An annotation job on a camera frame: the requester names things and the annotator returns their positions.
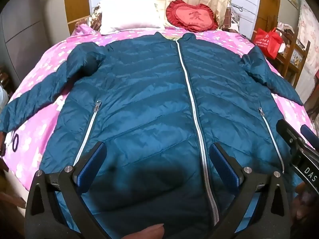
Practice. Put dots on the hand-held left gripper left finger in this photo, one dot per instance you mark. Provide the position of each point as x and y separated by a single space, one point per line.
93 165

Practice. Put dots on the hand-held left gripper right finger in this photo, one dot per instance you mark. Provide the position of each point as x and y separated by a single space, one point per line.
224 165

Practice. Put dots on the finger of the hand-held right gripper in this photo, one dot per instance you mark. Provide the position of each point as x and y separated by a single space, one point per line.
286 132
307 131

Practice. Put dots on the teal puffer jacket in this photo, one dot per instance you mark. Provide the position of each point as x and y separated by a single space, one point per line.
149 99

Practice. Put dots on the person's right hand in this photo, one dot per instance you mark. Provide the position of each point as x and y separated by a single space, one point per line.
302 204

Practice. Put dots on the person's left hand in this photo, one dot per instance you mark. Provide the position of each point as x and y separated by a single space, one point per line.
147 232

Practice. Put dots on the wooden chair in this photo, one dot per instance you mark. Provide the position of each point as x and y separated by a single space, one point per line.
296 52

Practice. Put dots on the red shopping bag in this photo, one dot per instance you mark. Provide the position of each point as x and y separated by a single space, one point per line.
268 42

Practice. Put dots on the dark brown object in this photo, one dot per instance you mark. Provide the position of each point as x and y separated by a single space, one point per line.
2 151

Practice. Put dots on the floral curtain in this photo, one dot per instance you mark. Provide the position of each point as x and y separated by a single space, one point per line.
310 34

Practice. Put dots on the pink floral bedsheet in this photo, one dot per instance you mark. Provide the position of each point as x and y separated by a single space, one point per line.
44 79

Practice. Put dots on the white plastic bag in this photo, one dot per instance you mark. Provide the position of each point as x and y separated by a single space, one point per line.
3 95

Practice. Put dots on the red heart cushion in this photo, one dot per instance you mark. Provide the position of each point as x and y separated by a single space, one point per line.
190 16

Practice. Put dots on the grey wardrobe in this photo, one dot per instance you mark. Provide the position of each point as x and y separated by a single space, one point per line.
22 29

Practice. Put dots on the white pillow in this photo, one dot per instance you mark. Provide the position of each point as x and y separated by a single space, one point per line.
129 15

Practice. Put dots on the wooden bed headboard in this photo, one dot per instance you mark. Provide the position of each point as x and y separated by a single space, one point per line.
74 0

